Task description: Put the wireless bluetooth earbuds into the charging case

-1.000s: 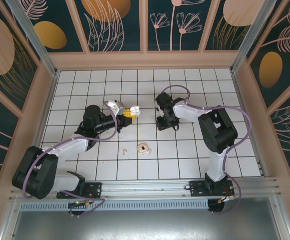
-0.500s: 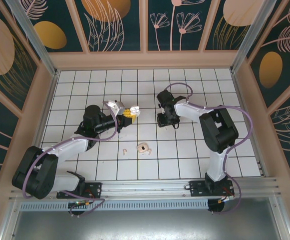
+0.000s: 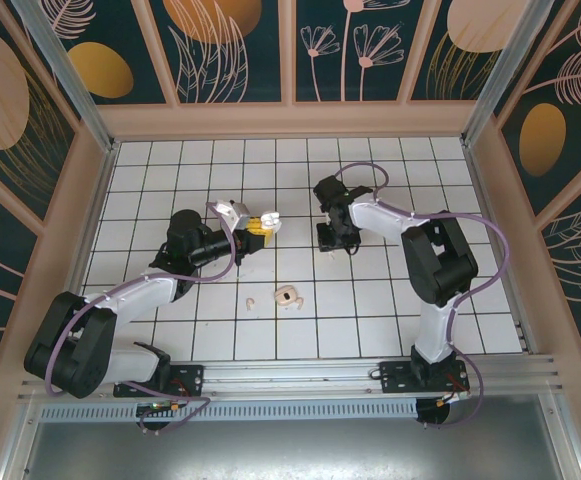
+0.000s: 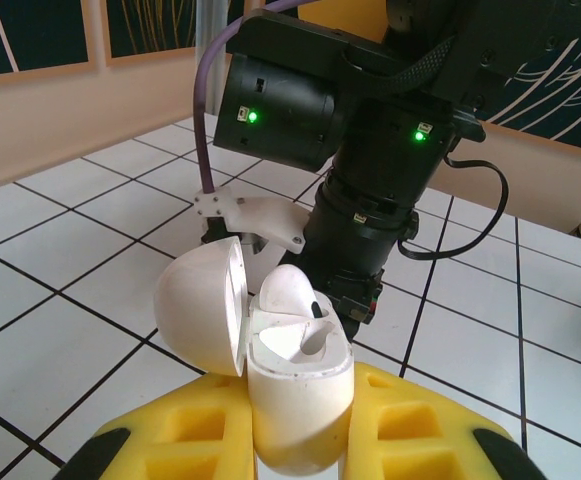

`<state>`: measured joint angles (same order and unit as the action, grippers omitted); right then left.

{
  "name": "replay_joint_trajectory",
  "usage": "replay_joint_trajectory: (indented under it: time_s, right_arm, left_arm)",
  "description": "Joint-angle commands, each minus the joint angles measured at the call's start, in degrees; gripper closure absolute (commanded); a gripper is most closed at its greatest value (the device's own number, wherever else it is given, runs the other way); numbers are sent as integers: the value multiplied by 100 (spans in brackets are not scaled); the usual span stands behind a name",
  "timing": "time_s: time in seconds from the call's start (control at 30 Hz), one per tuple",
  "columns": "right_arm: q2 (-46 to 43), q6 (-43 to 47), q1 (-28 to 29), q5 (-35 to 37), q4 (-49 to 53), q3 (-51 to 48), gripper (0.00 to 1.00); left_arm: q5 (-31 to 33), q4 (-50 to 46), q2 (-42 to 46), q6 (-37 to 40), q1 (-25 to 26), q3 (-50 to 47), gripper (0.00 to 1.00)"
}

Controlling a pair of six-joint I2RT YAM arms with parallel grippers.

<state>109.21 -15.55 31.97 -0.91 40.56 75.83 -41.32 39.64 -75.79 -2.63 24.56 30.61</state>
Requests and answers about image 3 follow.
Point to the aluminium mounting rail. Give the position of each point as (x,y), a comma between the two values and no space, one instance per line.
(295,372)

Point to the beige earbud charging case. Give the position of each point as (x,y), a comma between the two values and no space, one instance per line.
(285,296)

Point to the aluminium corner post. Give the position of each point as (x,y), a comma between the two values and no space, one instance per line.
(502,70)
(70,75)

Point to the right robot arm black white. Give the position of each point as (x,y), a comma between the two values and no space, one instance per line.
(440,260)

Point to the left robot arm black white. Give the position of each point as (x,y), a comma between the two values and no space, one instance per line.
(135,295)

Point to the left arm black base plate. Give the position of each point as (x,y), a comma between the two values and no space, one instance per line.
(190,375)

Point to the grey metal sheet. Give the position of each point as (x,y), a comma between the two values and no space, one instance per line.
(295,450)

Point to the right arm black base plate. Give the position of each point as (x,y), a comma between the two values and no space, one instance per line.
(395,375)

